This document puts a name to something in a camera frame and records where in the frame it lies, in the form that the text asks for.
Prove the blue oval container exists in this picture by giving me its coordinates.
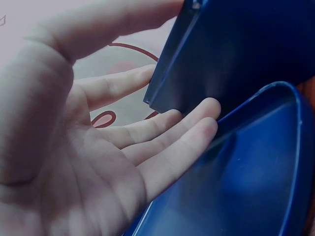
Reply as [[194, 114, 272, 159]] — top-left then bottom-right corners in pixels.
[[122, 81, 315, 236]]

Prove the blue box lid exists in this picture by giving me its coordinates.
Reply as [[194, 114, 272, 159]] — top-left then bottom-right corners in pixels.
[[143, 0, 315, 118]]

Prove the person's left hand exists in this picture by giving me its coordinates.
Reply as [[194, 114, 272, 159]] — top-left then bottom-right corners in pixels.
[[0, 0, 221, 236]]

